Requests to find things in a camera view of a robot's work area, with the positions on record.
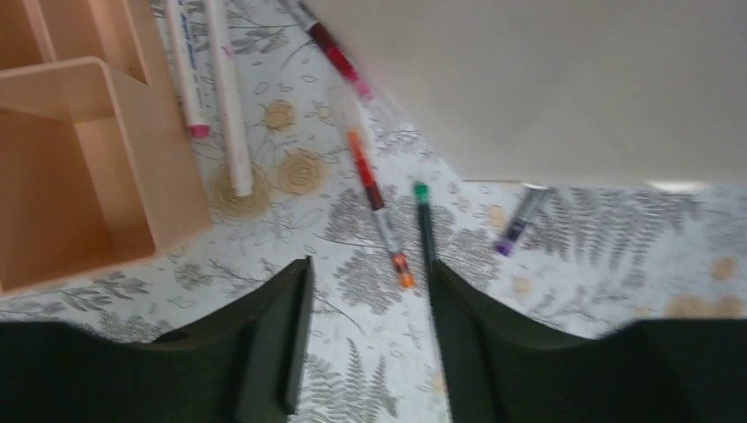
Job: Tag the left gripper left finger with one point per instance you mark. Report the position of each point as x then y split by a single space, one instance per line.
241 363

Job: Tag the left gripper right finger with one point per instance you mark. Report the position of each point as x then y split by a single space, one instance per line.
501 366

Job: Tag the plain white marker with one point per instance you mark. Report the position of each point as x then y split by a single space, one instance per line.
229 101

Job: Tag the white three-drawer cabinet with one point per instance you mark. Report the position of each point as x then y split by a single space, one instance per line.
561 92

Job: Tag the pink capped white marker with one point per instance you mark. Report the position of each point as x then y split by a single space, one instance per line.
177 21

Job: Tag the blue pen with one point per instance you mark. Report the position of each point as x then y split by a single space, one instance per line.
531 203

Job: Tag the clear green pen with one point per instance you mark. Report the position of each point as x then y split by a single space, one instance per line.
425 224

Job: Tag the orange clear pen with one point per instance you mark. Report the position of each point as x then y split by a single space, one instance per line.
381 218

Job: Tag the floral table mat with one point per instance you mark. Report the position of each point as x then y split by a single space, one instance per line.
595 260

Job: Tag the peach plastic file organizer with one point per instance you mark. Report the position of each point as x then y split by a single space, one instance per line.
97 171

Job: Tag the red capped marker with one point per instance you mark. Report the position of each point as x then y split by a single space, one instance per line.
310 24

